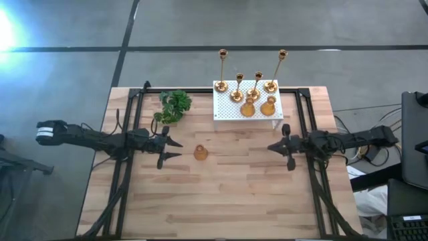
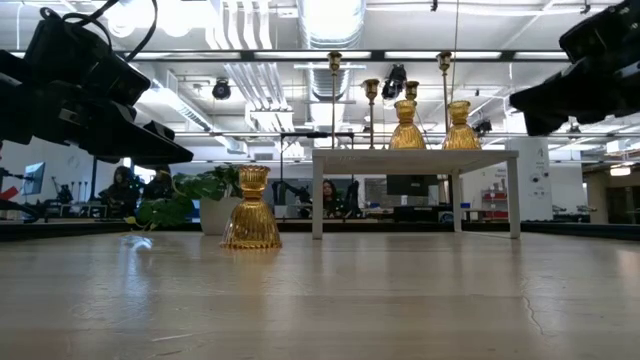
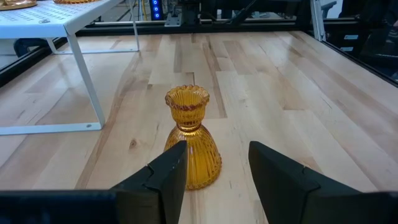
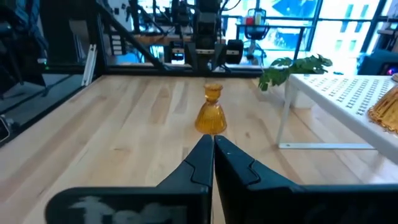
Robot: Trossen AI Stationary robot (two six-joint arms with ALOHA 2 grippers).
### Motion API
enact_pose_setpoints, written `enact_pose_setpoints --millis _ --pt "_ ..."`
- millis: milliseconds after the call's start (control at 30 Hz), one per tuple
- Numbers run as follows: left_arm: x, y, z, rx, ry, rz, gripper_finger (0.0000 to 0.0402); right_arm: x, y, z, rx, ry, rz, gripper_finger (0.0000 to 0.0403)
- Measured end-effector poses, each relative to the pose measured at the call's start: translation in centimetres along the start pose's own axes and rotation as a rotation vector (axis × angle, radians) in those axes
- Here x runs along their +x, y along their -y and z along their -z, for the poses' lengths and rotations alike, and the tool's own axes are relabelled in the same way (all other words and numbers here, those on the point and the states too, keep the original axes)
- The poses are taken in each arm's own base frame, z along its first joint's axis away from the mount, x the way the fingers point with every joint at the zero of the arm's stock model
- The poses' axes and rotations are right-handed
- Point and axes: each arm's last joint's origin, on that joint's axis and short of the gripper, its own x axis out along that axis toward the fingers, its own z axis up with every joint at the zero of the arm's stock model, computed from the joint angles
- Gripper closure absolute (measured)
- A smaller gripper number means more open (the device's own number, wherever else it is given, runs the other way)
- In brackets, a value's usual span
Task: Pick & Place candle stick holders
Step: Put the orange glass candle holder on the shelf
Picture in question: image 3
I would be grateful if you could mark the silver aluminium post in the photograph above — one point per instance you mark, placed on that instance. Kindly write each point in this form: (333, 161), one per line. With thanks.
(317, 18)

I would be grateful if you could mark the amber ribbed glass candle holder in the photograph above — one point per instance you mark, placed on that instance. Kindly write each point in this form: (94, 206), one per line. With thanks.
(73, 1)
(189, 109)

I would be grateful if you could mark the black device with blue lights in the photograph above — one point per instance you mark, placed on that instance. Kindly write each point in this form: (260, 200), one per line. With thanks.
(155, 9)

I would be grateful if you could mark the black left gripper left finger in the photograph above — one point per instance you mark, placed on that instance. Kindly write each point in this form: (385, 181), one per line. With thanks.
(155, 199)

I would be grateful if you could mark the short brass candlestick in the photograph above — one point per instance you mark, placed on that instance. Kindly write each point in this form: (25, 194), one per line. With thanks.
(15, 3)

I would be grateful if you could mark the white perforated metal shelf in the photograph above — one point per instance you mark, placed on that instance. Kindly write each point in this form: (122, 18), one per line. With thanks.
(37, 18)

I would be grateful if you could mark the black aluminium table frame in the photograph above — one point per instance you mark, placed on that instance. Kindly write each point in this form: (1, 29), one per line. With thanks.
(186, 28)

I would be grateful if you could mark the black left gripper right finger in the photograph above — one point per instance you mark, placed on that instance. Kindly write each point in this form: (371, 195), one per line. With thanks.
(286, 193)

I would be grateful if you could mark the person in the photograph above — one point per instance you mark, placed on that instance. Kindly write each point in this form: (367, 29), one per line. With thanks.
(382, 12)

